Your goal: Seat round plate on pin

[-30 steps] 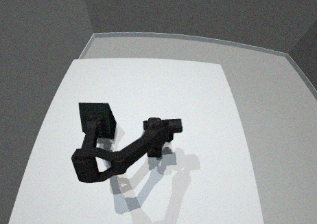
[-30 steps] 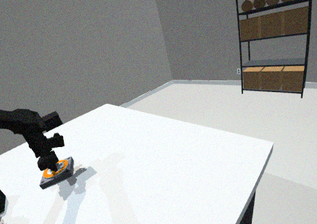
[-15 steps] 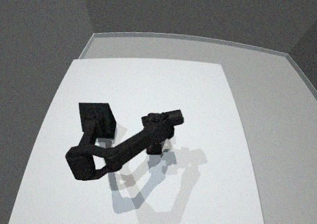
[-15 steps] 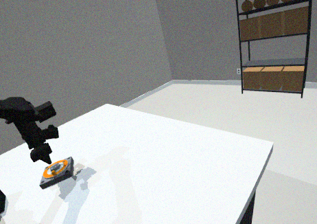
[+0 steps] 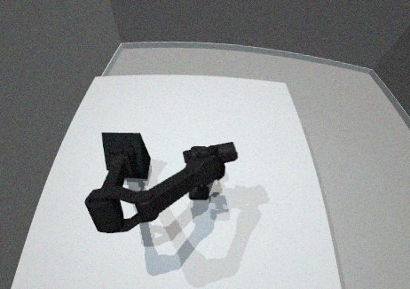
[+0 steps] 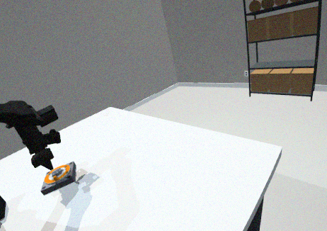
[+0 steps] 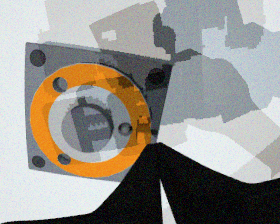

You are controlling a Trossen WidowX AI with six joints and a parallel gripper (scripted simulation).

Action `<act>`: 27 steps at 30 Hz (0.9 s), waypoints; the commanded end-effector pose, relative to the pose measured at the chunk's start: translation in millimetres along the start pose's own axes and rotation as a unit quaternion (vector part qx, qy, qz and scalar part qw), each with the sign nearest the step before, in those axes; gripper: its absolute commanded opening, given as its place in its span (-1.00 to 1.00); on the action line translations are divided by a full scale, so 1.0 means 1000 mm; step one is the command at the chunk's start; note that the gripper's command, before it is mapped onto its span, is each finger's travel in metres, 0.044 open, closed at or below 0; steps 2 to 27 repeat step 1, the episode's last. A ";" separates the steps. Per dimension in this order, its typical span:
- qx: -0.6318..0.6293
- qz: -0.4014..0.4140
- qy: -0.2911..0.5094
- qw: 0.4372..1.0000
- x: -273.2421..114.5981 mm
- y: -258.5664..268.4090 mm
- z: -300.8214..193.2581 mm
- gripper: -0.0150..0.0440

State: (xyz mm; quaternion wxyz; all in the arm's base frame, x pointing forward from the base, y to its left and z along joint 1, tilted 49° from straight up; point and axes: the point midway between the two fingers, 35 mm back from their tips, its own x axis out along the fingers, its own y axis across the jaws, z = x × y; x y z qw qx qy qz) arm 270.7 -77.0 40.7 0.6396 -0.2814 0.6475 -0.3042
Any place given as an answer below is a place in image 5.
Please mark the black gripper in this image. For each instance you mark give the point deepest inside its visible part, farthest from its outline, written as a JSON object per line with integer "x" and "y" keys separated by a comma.
{"x": 199, "y": 193}

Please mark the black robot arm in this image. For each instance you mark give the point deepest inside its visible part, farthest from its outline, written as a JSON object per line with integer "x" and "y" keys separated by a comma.
{"x": 203, "y": 166}

